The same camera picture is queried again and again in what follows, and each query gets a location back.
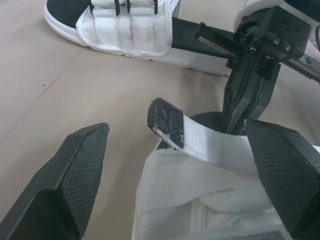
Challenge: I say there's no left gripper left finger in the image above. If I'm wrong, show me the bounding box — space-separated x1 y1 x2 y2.
0 122 111 240

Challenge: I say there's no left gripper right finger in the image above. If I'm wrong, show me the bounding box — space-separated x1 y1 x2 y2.
245 118 320 240

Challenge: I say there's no white strap sandal black footbed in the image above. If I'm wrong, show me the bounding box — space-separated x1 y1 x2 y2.
131 97 295 240
43 0 236 76

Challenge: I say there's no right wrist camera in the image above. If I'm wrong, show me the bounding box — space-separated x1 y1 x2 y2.
233 0 320 33

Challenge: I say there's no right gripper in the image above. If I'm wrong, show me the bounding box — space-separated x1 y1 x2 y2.
194 5 320 134

